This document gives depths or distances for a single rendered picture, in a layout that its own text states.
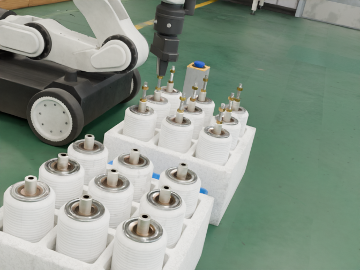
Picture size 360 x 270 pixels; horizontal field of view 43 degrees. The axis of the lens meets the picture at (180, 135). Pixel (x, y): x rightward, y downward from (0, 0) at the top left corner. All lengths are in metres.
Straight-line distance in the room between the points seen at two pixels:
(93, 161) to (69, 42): 0.79
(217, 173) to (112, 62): 0.62
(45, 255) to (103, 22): 1.02
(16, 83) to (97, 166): 0.73
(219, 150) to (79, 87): 0.59
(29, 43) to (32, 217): 1.03
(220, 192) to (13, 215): 0.61
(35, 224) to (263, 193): 0.89
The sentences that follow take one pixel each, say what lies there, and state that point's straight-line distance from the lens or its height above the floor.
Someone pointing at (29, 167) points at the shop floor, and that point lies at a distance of 1.53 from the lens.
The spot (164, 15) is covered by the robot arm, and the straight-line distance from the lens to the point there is 1.38.
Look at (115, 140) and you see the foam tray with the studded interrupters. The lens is 1.37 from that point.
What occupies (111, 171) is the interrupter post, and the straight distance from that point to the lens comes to 0.97.
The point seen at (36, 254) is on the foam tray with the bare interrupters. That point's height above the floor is 0.18.
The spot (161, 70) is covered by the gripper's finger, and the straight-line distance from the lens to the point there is 1.44.
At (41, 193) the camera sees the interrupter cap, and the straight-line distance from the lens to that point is 0.94.
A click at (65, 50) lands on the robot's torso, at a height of 0.28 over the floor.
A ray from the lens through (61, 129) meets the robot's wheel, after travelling 1.64.
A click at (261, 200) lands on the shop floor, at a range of 1.56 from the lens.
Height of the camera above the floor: 0.76
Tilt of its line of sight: 24 degrees down
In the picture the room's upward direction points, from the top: 11 degrees clockwise
